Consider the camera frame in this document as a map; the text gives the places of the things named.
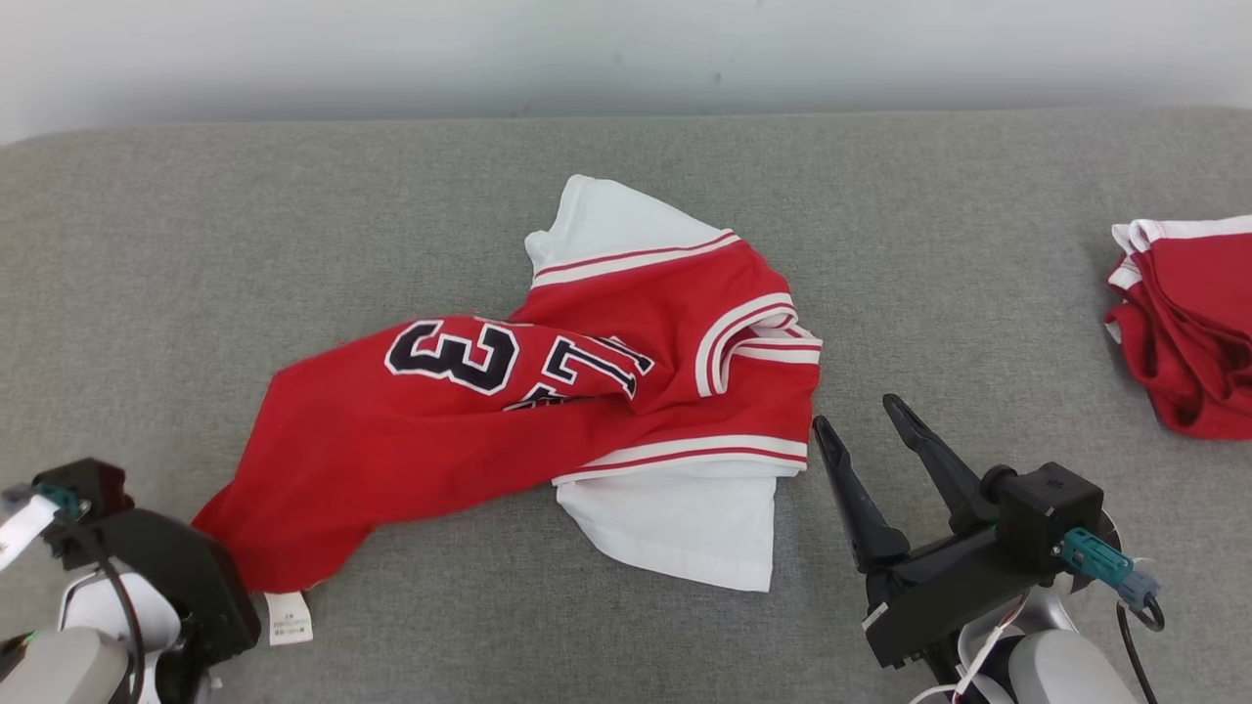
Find teal right camera connector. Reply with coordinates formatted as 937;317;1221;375
1060;528;1161;612

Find red shorts with white stripes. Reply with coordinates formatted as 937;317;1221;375
1103;215;1252;441

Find teal left camera connector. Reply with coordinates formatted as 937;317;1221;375
32;483;89;521

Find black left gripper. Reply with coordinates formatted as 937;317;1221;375
57;508;264;678

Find red basketball jersey number 23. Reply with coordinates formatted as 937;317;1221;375
191;174;824;646

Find white paper cable label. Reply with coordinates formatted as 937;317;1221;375
0;493;62;574

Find teal camera connector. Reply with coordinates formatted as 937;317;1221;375
32;483;89;521
1060;528;1161;612

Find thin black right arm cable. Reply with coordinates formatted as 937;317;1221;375
1115;594;1167;704

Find grey fabric sofa cushion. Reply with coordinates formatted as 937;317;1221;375
0;106;1252;704

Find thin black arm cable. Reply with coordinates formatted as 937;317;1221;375
1115;594;1167;704
68;528;150;704

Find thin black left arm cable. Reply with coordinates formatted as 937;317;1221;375
68;528;150;704

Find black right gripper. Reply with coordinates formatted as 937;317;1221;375
811;393;1064;673

